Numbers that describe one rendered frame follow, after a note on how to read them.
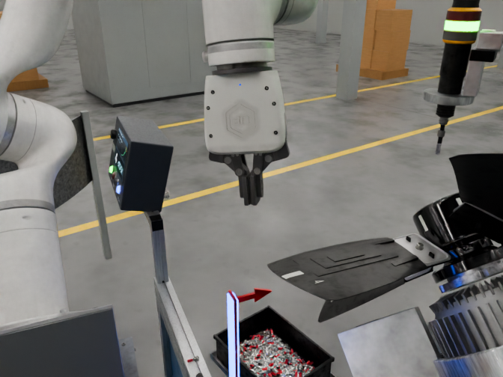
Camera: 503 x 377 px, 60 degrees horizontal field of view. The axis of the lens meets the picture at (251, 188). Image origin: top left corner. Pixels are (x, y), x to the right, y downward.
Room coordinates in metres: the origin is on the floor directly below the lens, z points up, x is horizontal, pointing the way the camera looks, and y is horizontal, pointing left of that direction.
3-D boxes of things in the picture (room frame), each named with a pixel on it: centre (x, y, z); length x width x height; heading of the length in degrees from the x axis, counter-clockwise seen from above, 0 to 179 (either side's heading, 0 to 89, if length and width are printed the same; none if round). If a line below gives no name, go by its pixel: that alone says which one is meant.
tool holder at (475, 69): (0.64, -0.30, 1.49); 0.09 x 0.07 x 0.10; 58
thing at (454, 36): (0.64, -0.29, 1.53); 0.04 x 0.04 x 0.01
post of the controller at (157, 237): (0.99, 0.25, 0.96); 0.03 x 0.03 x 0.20; 23
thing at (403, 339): (0.60, -0.26, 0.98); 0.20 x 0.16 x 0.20; 23
